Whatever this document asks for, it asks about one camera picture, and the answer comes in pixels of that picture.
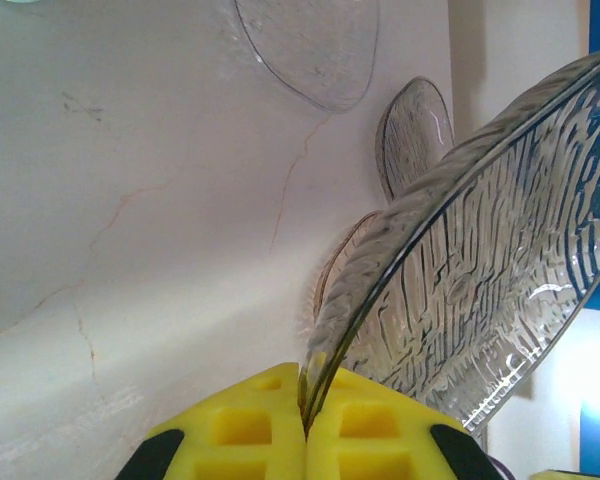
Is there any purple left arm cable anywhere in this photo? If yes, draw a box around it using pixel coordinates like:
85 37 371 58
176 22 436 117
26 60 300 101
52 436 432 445
489 457 516 480

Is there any pinkish brown glass plate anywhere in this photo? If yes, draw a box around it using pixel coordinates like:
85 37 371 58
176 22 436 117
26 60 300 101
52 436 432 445
307 209 386 326

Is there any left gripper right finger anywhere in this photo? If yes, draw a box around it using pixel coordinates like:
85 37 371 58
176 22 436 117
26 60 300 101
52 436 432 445
304 368 504 480

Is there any clear glass plate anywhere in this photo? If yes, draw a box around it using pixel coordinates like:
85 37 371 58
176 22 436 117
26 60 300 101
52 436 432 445
374 76 455 201
297 45 600 435

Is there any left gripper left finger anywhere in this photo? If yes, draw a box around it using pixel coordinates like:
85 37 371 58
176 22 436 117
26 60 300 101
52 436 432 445
113 362 309 480

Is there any smoky brown glass plate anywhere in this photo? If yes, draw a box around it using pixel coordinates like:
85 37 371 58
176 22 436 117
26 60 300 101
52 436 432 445
232 0 381 115

